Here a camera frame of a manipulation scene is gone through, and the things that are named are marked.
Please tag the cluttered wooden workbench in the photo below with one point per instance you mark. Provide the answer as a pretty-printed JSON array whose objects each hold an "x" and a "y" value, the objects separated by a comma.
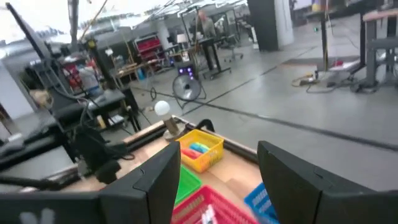
[{"x": 130, "y": 70}]

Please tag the white bulb brass lamp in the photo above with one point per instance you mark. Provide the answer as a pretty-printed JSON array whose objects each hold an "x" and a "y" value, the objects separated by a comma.
[{"x": 162, "y": 108}]

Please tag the long pink marker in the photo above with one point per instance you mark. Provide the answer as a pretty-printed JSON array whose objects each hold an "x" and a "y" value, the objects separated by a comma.
[{"x": 189, "y": 153}]

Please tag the red bin shelf rack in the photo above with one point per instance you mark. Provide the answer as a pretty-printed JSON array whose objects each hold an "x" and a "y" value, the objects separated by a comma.
[{"x": 149, "y": 46}]

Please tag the black standing desk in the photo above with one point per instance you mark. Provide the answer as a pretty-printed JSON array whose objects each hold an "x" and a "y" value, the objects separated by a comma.
[{"x": 214, "y": 59}]

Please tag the green plastic basket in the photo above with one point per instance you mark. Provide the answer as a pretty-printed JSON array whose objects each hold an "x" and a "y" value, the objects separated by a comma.
[{"x": 188, "y": 183}]

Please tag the person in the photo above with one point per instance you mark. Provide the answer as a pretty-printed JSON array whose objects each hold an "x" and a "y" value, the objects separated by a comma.
[
  {"x": 88, "y": 77},
  {"x": 207, "y": 26}
]

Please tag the red plastic basket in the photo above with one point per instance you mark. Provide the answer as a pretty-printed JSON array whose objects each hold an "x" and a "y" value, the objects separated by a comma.
[{"x": 192, "y": 205}]

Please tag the black side table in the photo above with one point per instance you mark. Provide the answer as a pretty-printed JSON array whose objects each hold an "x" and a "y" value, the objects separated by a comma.
[{"x": 99, "y": 99}]

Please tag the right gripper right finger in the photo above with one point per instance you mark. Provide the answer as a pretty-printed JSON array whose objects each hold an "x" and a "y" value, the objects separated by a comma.
[{"x": 292, "y": 193}]

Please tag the grey office chair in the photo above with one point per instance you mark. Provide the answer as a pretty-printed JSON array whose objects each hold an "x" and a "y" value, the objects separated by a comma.
[{"x": 233, "y": 46}]

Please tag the grey metal workbench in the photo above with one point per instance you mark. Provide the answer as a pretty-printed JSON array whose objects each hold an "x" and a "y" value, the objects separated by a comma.
[{"x": 371, "y": 46}]

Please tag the yellow plastic basket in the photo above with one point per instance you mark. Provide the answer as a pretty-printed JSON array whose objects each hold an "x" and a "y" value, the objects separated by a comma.
[{"x": 205, "y": 165}]

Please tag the black computer tower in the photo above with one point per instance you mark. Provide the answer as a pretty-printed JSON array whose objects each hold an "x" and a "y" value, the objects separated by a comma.
[{"x": 186, "y": 71}]

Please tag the round floor fan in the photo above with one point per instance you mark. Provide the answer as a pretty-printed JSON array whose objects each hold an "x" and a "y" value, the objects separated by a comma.
[{"x": 186, "y": 87}]

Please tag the blue plastic basket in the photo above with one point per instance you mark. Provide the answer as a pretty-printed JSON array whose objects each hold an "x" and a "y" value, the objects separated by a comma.
[{"x": 258, "y": 200}]

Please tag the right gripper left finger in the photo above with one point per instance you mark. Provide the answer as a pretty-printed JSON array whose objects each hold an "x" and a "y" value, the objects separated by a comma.
[{"x": 149, "y": 193}]

